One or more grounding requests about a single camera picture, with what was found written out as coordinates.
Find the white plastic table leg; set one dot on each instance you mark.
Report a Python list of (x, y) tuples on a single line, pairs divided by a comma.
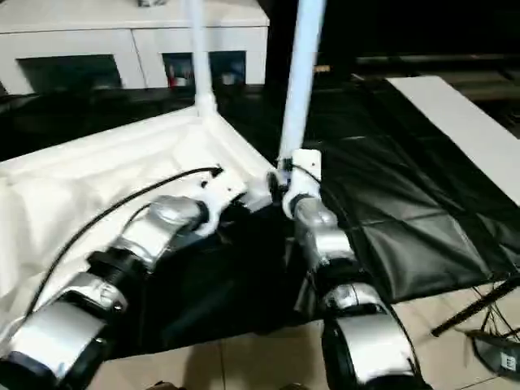
[(300, 81), (201, 61)]

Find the white plastic table top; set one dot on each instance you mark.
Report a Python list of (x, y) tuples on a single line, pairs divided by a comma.
[(101, 162)]

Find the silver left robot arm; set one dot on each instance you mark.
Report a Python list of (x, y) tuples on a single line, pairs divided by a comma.
[(53, 329)]

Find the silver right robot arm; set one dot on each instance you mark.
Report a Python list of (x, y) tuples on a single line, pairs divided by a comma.
[(321, 227)]

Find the white jar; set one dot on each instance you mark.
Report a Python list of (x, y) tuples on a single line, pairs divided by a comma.
[(227, 79)]

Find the small yellow box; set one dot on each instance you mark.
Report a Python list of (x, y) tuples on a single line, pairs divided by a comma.
[(322, 68)]

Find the black mat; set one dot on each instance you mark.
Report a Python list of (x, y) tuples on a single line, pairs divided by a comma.
[(406, 203)]

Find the white sheet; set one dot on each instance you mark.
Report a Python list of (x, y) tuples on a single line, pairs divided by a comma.
[(455, 113)]

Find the dark long rod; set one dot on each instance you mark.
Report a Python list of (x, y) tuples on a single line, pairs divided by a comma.
[(438, 61)]

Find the black metal stand foot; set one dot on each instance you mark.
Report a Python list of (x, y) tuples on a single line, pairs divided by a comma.
[(467, 313)]

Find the white cabinet with glass doors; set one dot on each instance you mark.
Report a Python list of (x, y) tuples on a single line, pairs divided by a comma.
[(81, 36)]

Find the dark power adapter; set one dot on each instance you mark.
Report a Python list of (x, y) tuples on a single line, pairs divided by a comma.
[(495, 353)]

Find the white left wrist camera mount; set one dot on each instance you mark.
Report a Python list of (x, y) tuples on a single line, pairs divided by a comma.
[(223, 191)]

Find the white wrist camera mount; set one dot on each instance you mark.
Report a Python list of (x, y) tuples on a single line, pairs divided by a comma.
[(223, 191), (306, 162)]

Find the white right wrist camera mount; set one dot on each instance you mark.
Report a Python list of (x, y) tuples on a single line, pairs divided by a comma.
[(306, 162)]

